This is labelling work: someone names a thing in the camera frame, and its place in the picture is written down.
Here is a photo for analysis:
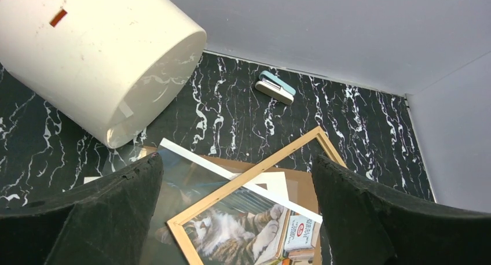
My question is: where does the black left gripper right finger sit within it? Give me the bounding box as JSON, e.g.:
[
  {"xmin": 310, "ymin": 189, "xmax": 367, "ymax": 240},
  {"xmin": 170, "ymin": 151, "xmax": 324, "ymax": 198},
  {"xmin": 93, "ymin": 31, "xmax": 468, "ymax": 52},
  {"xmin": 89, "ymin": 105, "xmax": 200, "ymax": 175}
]
[{"xmin": 312, "ymin": 156, "xmax": 490, "ymax": 264}]

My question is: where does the large white cylinder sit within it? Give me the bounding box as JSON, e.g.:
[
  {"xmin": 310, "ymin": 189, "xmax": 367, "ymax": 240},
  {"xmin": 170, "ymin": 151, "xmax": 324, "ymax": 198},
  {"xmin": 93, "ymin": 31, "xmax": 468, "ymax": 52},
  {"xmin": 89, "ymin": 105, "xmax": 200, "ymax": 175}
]
[{"xmin": 1, "ymin": 0, "xmax": 207, "ymax": 149}]

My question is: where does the clear acrylic sheet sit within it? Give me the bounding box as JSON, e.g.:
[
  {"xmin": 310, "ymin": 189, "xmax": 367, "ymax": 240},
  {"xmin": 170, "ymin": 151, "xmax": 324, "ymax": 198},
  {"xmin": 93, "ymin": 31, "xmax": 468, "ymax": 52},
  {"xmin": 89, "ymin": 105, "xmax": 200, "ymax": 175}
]
[{"xmin": 102, "ymin": 145, "xmax": 300, "ymax": 203}]

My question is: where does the cat and books photo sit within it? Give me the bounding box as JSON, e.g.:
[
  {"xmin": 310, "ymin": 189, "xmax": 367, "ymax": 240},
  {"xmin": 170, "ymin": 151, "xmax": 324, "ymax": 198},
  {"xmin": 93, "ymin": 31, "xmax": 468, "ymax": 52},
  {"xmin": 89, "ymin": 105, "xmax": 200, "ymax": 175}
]
[{"xmin": 138, "ymin": 138, "xmax": 324, "ymax": 265}]

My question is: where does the light wooden picture frame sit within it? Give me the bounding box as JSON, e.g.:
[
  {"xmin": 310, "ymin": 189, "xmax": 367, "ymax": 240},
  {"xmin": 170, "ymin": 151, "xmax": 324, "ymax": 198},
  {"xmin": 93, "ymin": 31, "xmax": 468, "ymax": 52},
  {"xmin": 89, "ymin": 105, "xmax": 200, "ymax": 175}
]
[{"xmin": 167, "ymin": 126, "xmax": 346, "ymax": 264}]

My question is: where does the teal white stapler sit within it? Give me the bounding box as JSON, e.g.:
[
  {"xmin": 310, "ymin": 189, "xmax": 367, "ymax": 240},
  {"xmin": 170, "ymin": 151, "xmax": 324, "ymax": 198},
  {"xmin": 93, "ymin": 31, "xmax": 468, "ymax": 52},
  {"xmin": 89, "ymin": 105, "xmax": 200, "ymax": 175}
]
[{"xmin": 255, "ymin": 71, "xmax": 296, "ymax": 105}]

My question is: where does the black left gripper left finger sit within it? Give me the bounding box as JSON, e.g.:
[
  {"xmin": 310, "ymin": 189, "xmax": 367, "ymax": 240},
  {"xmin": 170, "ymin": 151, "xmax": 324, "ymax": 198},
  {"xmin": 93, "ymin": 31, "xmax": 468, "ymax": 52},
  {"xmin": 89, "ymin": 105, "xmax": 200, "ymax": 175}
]
[{"xmin": 1, "ymin": 153, "xmax": 163, "ymax": 264}]

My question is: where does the white mat board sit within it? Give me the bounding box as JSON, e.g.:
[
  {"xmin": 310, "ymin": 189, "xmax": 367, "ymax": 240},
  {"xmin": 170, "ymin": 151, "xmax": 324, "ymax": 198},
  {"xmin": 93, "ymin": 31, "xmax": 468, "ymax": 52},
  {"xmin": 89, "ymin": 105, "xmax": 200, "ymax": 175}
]
[{"xmin": 163, "ymin": 170, "xmax": 289, "ymax": 201}]

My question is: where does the brown backing board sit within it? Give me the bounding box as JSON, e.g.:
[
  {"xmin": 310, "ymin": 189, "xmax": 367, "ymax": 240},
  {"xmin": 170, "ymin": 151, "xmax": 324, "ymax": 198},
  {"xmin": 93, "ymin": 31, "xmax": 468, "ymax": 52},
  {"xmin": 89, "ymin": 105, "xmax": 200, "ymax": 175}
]
[{"xmin": 144, "ymin": 146, "xmax": 321, "ymax": 265}]

